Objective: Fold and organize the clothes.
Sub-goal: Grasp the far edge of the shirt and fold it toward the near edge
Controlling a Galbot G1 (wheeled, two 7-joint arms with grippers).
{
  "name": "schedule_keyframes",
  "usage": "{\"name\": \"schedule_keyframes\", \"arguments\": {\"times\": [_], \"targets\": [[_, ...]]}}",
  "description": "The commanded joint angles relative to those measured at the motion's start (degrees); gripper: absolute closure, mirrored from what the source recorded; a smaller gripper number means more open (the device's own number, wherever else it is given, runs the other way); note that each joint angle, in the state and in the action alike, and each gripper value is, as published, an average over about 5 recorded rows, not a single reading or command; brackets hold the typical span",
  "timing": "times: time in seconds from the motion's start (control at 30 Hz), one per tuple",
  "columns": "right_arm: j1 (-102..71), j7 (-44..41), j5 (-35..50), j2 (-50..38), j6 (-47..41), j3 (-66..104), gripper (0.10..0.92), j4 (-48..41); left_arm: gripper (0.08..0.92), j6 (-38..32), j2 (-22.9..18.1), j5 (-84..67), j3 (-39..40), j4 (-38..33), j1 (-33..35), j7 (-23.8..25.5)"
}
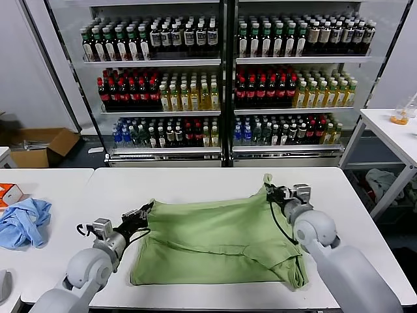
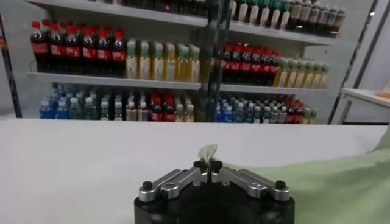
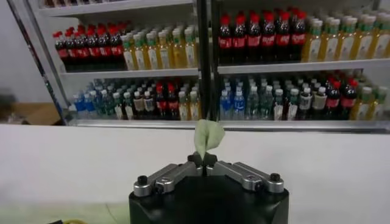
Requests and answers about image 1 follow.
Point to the glass beaker orange contents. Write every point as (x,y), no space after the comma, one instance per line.
(399,119)

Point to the grey rounded device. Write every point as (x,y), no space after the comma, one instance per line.
(5,285)

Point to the clear bottle white cap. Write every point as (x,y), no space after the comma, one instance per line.
(283,137)
(275,137)

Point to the small red cap cola bottle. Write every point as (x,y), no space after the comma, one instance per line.
(198,137)
(189,137)
(310,133)
(319,133)

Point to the small dark drink bottle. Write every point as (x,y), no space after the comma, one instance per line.
(161,138)
(178,138)
(170,138)
(292,135)
(301,135)
(152,138)

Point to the flat white floor object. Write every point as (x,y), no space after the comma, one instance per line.
(96,150)

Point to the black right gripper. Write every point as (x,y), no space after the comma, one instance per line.
(281,195)

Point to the green tinted water bottle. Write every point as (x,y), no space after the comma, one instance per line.
(143,138)
(257,135)
(266,135)
(135,138)

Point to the clear glass container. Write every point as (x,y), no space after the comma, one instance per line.
(413,107)

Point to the white cabinet shelf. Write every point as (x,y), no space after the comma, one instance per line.
(303,60)
(153,63)
(293,111)
(286,149)
(163,113)
(163,151)

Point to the glass door drink cabinet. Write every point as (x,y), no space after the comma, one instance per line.
(286,161)
(163,162)

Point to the dark tea bottle white label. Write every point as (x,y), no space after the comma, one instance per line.
(189,38)
(155,39)
(177,38)
(166,39)
(212,36)
(201,37)

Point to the brown label milk tea bottle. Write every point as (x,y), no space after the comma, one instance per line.
(358,37)
(312,37)
(335,37)
(347,37)
(324,37)
(369,37)

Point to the white side table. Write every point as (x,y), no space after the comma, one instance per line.
(374,124)

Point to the green cap tea bottle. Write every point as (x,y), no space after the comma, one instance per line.
(243,45)
(99,49)
(254,45)
(278,45)
(133,48)
(301,43)
(266,45)
(122,49)
(88,49)
(290,44)
(110,49)
(144,48)

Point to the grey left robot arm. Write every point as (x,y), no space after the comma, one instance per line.
(86,272)

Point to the dark shaggy object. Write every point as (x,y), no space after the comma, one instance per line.
(9,130)

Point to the small blue water bottle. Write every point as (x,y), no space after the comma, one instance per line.
(126,138)
(247,137)
(238,137)
(116,138)

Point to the open cardboard box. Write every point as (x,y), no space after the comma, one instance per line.
(58,143)

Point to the orange and white box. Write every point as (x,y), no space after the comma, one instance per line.
(9,192)

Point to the small white cabinet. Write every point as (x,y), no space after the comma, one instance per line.
(6,158)

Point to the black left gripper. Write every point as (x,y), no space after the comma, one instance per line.
(130,225)

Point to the light green t-shirt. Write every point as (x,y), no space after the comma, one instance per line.
(211,228)

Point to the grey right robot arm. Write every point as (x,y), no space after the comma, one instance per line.
(345,274)

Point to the yellow juice bottle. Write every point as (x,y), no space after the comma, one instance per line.
(310,98)
(350,96)
(184,100)
(214,99)
(331,97)
(174,101)
(299,98)
(165,101)
(204,99)
(194,100)
(341,97)
(321,98)

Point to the grey metal bars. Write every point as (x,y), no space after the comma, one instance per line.
(32,145)

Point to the crumpled light blue shirt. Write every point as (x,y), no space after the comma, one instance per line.
(23,221)

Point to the pale crumpled clothes pile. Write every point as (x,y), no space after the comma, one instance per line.
(382,186)

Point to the small yellow tea bottle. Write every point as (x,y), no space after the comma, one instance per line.
(214,138)
(206,138)
(327,136)
(336,135)

